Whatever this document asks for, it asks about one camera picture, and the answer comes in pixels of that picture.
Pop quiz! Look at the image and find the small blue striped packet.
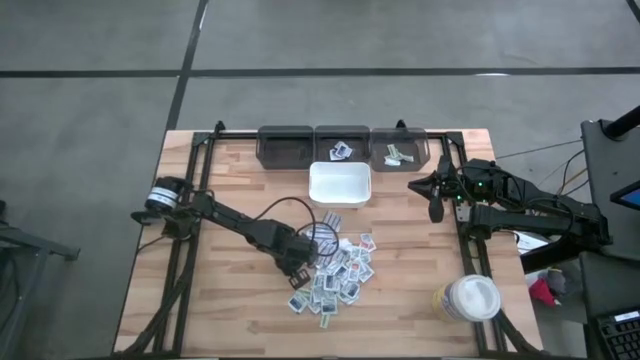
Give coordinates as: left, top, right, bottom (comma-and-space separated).
321, 211, 344, 234

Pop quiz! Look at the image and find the grey glove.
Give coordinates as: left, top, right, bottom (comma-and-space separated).
546, 268, 570, 297

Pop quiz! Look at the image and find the black keyboard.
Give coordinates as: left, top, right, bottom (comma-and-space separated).
593, 309, 640, 360

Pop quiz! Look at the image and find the grey translucent bin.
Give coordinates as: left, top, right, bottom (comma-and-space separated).
255, 124, 316, 171
313, 124, 374, 162
370, 127, 432, 174

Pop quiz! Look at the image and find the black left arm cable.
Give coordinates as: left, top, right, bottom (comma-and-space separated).
252, 195, 341, 259

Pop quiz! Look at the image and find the white paper sheet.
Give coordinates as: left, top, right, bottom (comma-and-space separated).
514, 232, 550, 256

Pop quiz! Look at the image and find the large blue striped packet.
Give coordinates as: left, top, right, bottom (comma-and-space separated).
312, 227, 340, 270

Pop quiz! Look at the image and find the black diagonal bar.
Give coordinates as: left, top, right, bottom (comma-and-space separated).
519, 239, 601, 275

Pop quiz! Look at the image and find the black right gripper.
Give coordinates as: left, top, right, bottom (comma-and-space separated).
408, 155, 476, 225

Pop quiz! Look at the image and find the tablet with blue screen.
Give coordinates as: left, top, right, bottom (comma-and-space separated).
609, 180, 640, 212

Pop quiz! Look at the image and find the black pole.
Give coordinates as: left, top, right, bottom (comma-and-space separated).
601, 104, 640, 142

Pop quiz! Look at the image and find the dark cabinet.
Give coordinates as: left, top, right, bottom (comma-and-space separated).
579, 249, 640, 319

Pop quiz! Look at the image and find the red cloth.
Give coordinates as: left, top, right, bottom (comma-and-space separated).
528, 277, 562, 308

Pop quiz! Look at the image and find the white plastic bin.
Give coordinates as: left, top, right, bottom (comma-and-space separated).
308, 158, 373, 209

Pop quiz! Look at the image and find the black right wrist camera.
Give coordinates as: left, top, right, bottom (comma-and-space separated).
449, 158, 476, 176

